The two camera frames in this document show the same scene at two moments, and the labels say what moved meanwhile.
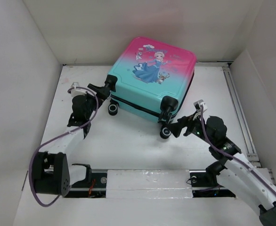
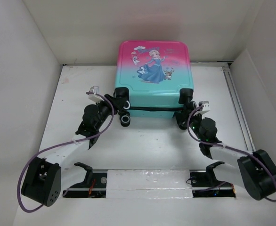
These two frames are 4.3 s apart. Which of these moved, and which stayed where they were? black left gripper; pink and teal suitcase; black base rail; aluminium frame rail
Moved: black left gripper; pink and teal suitcase
Stayed: aluminium frame rail; black base rail
